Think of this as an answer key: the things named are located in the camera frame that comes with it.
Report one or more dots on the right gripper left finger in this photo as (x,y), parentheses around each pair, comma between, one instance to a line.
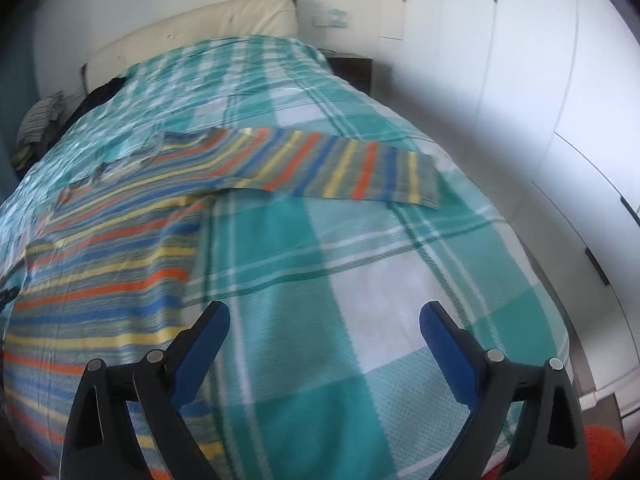
(100,442)

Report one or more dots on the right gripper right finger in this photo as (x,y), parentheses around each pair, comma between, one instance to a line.
(549,440)

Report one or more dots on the striped knit sweater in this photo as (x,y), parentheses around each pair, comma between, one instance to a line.
(107,268)

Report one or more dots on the folded striped clothes pile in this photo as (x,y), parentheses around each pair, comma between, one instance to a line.
(38,129)

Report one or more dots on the orange knit cloth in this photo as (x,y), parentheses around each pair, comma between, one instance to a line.
(606,450)

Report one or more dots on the teal plaid bedspread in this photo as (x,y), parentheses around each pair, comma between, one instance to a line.
(324,373)

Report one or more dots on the black garment on bed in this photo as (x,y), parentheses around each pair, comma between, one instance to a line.
(94,99)

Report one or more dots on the white wardrobe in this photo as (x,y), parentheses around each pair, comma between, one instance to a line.
(538,102)

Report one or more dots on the dark wooden nightstand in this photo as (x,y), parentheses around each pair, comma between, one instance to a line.
(356,69)

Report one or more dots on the cream padded headboard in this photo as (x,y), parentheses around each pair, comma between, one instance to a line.
(232,18)

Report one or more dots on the wall socket with sticker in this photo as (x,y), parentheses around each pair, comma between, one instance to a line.
(332,18)

